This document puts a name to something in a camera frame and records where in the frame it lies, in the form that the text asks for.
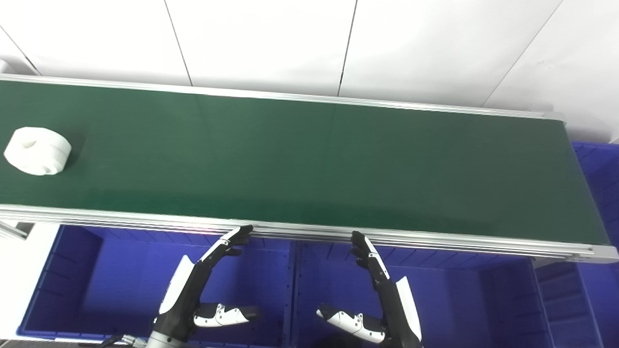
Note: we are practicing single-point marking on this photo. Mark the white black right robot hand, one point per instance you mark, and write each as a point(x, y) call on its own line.
point(394, 309)

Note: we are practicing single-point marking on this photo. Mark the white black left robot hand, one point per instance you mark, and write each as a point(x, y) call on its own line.
point(186, 295)

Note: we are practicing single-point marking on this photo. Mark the white round plastic part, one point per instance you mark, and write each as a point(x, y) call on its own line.
point(38, 151)

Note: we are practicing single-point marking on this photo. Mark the blue plastic bin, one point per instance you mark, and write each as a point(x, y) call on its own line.
point(464, 299)
point(121, 280)
point(595, 309)

